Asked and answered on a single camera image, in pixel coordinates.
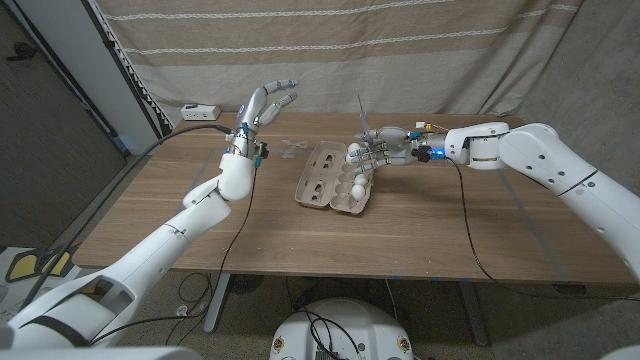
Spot black looped base cable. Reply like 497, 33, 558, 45
296, 309, 362, 360

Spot black slanted frame post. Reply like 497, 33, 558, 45
79, 0, 174, 146

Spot thin black floor cable loop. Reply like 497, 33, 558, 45
177, 272, 215, 305

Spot scissors with grey yellow handles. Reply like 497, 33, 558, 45
356, 94, 374, 146

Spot white table leg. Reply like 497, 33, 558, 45
203, 272, 232, 334
457, 280, 490, 347

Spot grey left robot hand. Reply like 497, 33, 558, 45
225, 78, 300, 161

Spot white power strip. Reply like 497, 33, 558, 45
180, 103, 222, 122

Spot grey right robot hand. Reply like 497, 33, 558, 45
347, 125, 422, 174

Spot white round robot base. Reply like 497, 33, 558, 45
269, 298, 414, 360

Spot beige striped curtain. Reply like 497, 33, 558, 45
94, 0, 584, 117

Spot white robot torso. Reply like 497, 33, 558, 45
0, 345, 204, 360

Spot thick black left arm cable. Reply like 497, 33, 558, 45
18, 123, 234, 312

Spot black ribbed round object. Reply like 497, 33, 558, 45
228, 273, 266, 296

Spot grey cardboard egg carton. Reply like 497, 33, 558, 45
293, 140, 377, 216

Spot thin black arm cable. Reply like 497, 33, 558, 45
88, 164, 259, 347
446, 155, 640, 301

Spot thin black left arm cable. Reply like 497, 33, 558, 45
88, 164, 259, 347

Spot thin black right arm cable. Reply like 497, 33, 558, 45
446, 155, 640, 301

